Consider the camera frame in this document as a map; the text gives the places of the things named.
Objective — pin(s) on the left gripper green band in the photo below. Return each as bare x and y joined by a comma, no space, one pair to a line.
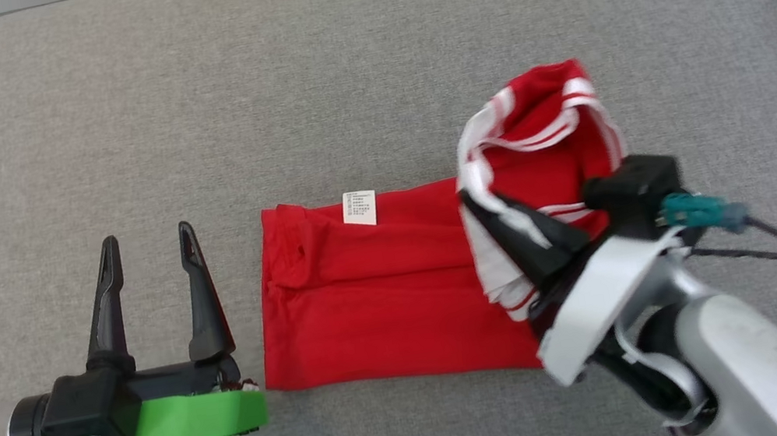
193,420

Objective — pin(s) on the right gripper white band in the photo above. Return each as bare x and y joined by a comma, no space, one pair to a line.
592,302

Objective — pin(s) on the red basketball jersey white trim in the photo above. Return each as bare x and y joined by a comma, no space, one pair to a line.
386,297

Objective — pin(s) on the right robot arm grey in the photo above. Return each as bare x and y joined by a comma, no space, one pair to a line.
753,370

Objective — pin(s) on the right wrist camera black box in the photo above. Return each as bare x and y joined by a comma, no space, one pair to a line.
632,189

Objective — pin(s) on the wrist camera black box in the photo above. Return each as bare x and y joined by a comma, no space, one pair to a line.
632,189
89,410

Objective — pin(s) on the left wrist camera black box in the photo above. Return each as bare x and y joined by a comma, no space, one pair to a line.
89,410

